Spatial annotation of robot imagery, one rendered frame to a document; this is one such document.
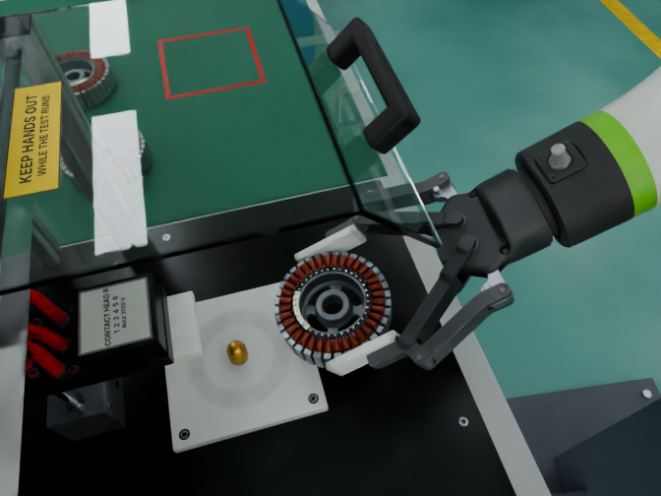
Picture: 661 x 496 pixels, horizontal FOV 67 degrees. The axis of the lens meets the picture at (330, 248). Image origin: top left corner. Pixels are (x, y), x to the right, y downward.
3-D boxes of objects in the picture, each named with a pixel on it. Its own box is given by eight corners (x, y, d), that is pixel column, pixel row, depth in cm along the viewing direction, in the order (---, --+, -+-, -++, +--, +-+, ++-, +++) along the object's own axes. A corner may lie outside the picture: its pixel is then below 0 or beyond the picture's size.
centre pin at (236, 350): (246, 345, 52) (242, 335, 50) (250, 362, 51) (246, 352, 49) (227, 349, 52) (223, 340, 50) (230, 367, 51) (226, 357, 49)
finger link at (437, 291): (472, 248, 46) (486, 255, 45) (406, 351, 45) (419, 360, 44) (462, 230, 43) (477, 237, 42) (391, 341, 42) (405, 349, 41)
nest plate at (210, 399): (293, 283, 58) (292, 279, 57) (328, 410, 50) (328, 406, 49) (161, 315, 56) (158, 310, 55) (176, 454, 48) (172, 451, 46)
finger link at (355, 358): (404, 337, 45) (407, 344, 45) (338, 369, 47) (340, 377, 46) (393, 329, 43) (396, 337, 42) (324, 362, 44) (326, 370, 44)
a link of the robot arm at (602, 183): (631, 240, 44) (575, 165, 48) (638, 171, 34) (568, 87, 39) (564, 272, 45) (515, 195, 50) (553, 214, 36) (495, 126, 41)
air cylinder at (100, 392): (122, 356, 53) (102, 335, 48) (126, 427, 49) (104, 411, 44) (73, 369, 52) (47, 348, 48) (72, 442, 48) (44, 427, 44)
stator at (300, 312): (371, 254, 54) (369, 235, 50) (407, 349, 48) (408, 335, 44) (270, 285, 53) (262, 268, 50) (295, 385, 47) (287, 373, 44)
